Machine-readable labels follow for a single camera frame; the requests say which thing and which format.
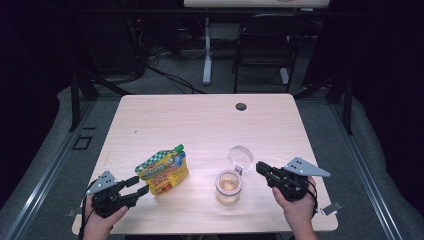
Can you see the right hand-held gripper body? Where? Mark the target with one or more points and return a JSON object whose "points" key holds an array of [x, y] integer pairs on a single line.
{"points": [[290, 186]]}

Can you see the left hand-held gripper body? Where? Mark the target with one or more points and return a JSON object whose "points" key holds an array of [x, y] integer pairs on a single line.
{"points": [[110, 200]]}

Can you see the yellow green spouted pouch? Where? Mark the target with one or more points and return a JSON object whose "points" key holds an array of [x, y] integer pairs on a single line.
{"points": [[165, 173]]}

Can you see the person's right hand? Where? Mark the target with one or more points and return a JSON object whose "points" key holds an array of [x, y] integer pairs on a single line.
{"points": [[300, 213]]}

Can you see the person's left hand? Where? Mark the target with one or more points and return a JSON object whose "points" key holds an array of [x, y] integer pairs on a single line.
{"points": [[96, 226]]}

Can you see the black metal stand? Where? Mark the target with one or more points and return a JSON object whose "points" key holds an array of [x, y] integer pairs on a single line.
{"points": [[348, 100], [75, 100]]}

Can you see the black folding chair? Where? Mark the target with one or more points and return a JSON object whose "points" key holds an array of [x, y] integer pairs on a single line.
{"points": [[266, 43]]}

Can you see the dark equipment cabinet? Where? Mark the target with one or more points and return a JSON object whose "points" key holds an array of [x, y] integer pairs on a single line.
{"points": [[113, 50]]}

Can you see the dark curtain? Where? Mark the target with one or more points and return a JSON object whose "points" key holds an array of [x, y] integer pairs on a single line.
{"points": [[390, 83], [30, 83]]}

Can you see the white desk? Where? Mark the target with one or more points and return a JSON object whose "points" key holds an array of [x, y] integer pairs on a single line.
{"points": [[233, 3]]}

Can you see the grey table edge bracket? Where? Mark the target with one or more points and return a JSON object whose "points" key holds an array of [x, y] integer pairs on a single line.
{"points": [[331, 208], [73, 212]]}

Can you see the aluminium floor rail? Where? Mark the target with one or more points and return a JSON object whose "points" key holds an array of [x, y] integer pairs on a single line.
{"points": [[363, 170], [50, 170]]}

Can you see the square floor outlet frame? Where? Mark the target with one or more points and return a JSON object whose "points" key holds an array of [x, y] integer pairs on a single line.
{"points": [[74, 142]]}

